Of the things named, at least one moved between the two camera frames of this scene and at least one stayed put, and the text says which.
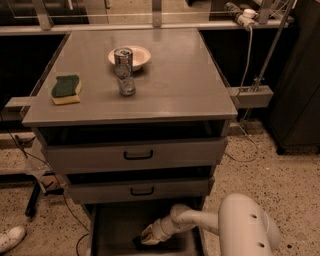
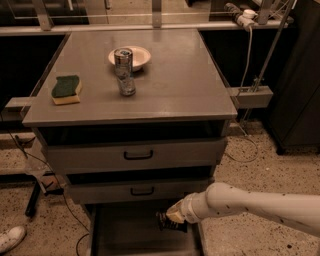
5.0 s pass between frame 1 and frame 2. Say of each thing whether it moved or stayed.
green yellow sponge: stayed
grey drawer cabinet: stayed
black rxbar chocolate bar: moved
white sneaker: stayed
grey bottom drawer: stayed
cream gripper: moved
